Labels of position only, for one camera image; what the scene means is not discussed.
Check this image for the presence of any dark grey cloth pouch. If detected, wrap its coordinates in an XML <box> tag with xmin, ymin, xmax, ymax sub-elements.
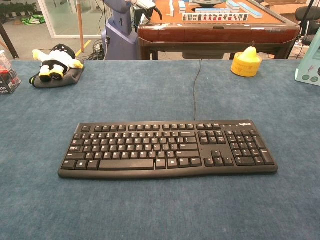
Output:
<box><xmin>29</xmin><ymin>59</ymin><xmax>85</xmax><ymax>89</ymax></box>

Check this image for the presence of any black Logitech keyboard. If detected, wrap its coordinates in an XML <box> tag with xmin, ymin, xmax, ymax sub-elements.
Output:
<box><xmin>57</xmin><ymin>119</ymin><xmax>279</xmax><ymax>180</ymax></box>

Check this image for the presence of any blue tablecloth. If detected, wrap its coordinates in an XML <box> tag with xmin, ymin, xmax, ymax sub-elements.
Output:
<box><xmin>0</xmin><ymin>59</ymin><xmax>320</xmax><ymax>240</ymax></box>

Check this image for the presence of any penguin plush toy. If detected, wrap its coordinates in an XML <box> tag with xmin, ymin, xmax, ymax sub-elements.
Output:
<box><xmin>32</xmin><ymin>43</ymin><xmax>85</xmax><ymax>83</ymax></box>

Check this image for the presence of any yellow tape roll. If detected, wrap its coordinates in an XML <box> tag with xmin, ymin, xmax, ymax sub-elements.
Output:
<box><xmin>230</xmin><ymin>52</ymin><xmax>263</xmax><ymax>78</ymax></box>

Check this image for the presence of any clear box with red items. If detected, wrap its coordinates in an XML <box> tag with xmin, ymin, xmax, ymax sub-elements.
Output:
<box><xmin>0</xmin><ymin>50</ymin><xmax>22</xmax><ymax>95</ymax></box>

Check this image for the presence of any row of standing mahjong tiles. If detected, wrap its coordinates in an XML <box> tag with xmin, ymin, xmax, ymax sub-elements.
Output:
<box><xmin>182</xmin><ymin>12</ymin><xmax>250</xmax><ymax>22</ymax></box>

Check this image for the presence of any yellow pear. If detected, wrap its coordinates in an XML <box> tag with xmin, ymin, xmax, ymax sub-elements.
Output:
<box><xmin>239</xmin><ymin>41</ymin><xmax>260</xmax><ymax>63</ymax></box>

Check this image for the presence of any black keyboard cable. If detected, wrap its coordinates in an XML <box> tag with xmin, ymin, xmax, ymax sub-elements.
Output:
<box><xmin>192</xmin><ymin>58</ymin><xmax>203</xmax><ymax>121</ymax></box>

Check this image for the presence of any teal product box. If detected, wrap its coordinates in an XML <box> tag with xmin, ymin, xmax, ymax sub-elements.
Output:
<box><xmin>294</xmin><ymin>31</ymin><xmax>320</xmax><ymax>87</ymax></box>

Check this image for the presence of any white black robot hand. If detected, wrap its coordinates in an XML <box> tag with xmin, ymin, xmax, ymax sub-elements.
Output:
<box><xmin>136</xmin><ymin>0</ymin><xmax>163</xmax><ymax>22</ymax></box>

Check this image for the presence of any white plastic basket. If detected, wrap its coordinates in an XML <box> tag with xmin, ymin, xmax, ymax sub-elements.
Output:
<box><xmin>288</xmin><ymin>39</ymin><xmax>311</xmax><ymax>60</ymax></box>

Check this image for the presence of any black office chair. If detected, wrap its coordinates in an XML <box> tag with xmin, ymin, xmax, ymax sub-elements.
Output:
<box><xmin>295</xmin><ymin>0</ymin><xmax>320</xmax><ymax>46</ymax></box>

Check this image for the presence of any brown mahjong table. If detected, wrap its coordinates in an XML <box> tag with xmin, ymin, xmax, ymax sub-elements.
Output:
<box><xmin>137</xmin><ymin>0</ymin><xmax>301</xmax><ymax>61</ymax></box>

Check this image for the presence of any wooden pole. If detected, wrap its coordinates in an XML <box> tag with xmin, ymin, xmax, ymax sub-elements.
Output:
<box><xmin>76</xmin><ymin>0</ymin><xmax>85</xmax><ymax>54</ymax></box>

